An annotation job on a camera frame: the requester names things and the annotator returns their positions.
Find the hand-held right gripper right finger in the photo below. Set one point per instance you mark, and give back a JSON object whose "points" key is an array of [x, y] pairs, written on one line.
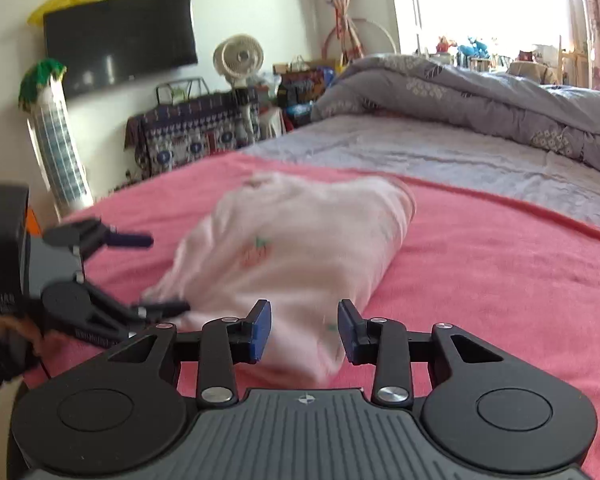
{"points": [[349, 332]]}

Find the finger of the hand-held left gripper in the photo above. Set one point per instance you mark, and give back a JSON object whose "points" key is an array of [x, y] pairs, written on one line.
{"points": [[125, 241], [155, 309]]}

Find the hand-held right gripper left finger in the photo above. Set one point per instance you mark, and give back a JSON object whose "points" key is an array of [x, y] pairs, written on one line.
{"points": [[260, 332]]}

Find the pink strawberry print pajama top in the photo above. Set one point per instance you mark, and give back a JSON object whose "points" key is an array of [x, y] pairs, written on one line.
{"points": [[300, 240]]}

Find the person's left hand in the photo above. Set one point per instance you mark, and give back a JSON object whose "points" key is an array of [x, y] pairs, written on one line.
{"points": [[35, 342]]}

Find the white tower fan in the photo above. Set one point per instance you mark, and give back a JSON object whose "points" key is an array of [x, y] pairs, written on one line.
{"points": [[62, 160]]}

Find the patterned cloth covered cabinet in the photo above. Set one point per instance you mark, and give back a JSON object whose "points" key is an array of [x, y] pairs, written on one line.
{"points": [[180, 135]]}

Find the pink towel blanket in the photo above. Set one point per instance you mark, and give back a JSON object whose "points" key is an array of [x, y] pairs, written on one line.
{"points": [[480, 270]]}

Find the red draped side table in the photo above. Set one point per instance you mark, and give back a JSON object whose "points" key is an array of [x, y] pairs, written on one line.
{"points": [[271, 122]]}

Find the green fringed cover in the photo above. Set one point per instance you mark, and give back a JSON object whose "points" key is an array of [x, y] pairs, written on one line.
{"points": [[40, 72]]}

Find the purple bed sheet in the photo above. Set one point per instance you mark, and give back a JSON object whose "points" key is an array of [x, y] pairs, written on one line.
{"points": [[430, 155]]}

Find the white standing fan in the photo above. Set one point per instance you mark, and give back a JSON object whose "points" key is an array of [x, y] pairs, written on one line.
{"points": [[237, 57]]}

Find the colourful toy box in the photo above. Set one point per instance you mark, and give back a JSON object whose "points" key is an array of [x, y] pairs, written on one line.
{"points": [[305, 87]]}

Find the woven handbag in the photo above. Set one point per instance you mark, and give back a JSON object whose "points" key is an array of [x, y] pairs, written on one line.
{"points": [[300, 64]]}

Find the grey floral quilt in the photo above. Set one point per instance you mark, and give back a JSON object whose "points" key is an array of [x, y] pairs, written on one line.
{"points": [[480, 100]]}

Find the pink hula hoop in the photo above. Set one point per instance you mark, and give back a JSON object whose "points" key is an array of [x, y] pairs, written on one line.
{"points": [[390, 35]]}

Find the red figure toy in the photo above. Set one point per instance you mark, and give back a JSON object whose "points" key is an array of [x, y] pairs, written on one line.
{"points": [[444, 45]]}

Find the blue plush toy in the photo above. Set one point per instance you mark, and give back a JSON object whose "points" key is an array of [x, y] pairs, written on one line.
{"points": [[472, 49]]}

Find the tied pink floral curtain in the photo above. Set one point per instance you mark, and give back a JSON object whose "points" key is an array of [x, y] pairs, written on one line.
{"points": [[345, 5]]}

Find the wooden easel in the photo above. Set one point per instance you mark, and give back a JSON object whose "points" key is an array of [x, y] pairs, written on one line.
{"points": [[572, 60]]}

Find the black wall television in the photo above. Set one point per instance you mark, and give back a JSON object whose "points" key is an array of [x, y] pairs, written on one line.
{"points": [[120, 40]]}

